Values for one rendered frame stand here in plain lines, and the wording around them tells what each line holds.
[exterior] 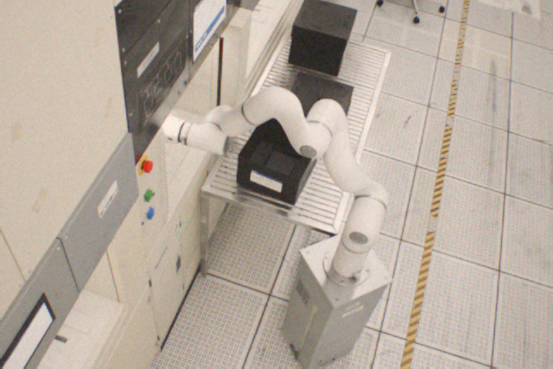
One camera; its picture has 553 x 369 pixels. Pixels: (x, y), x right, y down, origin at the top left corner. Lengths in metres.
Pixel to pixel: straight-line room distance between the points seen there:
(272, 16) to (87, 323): 1.90
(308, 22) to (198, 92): 0.75
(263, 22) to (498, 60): 2.40
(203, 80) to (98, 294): 0.96
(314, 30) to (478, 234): 1.59
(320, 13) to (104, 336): 1.88
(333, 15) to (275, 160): 0.87
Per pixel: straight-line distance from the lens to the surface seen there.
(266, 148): 2.60
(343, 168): 1.82
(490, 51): 5.00
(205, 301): 3.02
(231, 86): 2.39
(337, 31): 2.91
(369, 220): 1.92
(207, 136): 2.00
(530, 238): 3.76
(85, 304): 2.10
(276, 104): 1.74
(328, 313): 2.30
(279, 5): 3.28
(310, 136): 1.69
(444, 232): 3.52
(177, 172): 2.36
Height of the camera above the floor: 2.70
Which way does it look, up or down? 49 degrees down
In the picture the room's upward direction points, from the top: 10 degrees clockwise
